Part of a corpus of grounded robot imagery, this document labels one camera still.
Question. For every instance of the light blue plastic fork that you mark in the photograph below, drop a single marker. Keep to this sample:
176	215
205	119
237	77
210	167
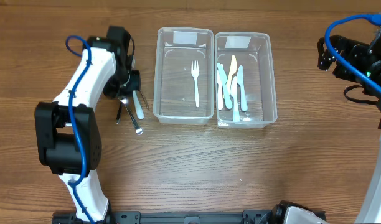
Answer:
137	105

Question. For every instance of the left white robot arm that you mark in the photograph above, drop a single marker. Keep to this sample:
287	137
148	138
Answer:
68	138

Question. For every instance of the right clear plastic container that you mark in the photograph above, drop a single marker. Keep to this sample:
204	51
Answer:
253	52

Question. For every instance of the broad metal fork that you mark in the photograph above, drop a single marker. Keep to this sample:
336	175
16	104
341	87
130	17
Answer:
137	127

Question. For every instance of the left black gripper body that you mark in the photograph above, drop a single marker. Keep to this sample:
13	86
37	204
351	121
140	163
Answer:
133	82

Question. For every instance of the thin curved metal fork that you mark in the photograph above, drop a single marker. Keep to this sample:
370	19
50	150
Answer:
144	99

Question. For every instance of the white plastic fork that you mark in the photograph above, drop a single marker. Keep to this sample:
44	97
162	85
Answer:
195	74

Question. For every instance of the yellow plastic knife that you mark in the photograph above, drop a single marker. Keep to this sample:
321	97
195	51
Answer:
232	71

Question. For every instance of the left clear plastic container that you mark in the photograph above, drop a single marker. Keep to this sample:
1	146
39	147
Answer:
174	98

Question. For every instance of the clear plastic container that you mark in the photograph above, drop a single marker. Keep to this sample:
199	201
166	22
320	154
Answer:
174	98
253	52

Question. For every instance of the cream white plastic knife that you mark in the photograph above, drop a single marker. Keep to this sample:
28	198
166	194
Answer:
219	91

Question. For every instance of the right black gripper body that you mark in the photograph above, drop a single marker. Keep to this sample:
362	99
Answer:
338	55

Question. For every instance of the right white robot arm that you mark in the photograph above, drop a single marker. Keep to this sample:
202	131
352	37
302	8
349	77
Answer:
368	92

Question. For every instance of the metal fork under blue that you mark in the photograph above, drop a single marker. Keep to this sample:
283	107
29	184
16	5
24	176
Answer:
118	115

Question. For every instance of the pale blue plastic knife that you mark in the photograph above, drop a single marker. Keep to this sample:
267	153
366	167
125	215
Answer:
240	82

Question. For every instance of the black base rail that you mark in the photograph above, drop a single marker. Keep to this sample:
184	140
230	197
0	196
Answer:
283	212

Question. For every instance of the light blue serrated knife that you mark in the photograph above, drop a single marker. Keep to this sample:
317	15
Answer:
233	93

